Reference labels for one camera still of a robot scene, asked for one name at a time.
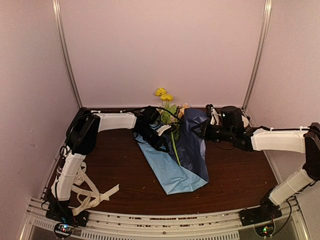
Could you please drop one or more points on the aluminium corner post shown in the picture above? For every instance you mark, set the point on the aluminium corner post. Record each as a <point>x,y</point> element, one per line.
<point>263,36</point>
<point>65,53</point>

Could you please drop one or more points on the front aluminium rail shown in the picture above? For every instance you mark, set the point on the front aluminium rail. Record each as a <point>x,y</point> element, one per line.
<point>224,225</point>

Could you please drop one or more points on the left aluminium corner post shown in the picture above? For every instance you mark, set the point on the left aluminium corner post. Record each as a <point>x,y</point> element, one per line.
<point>65,53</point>

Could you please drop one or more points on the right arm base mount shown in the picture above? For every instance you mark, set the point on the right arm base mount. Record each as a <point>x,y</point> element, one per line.
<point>267,211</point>

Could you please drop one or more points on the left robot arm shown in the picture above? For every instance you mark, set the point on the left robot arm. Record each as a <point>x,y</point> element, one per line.
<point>81,137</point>

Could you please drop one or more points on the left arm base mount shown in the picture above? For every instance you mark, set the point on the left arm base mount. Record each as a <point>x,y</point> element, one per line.
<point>66,222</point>

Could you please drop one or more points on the right aluminium corner post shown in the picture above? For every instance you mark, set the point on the right aluminium corner post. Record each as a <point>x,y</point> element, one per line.
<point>263,36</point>

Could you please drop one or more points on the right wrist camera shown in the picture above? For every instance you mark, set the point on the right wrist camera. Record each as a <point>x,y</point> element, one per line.
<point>213,116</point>

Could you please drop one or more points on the white ceramic bowl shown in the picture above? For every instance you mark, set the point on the white ceramic bowl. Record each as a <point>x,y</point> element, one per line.
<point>246,122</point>

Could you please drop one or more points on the blue wrapping paper sheet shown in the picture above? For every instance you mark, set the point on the blue wrapping paper sheet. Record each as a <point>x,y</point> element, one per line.
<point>185,171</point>

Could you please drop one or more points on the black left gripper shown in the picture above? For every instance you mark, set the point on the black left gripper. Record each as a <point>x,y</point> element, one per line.
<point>162,140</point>

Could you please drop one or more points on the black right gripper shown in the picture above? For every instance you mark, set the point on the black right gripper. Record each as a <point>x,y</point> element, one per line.
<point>204,126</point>

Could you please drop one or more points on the cream printed ribbon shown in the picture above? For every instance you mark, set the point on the cream printed ribbon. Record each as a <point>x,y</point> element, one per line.
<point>88,198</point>

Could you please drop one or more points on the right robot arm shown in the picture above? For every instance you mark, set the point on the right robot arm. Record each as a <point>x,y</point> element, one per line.
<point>291,142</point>

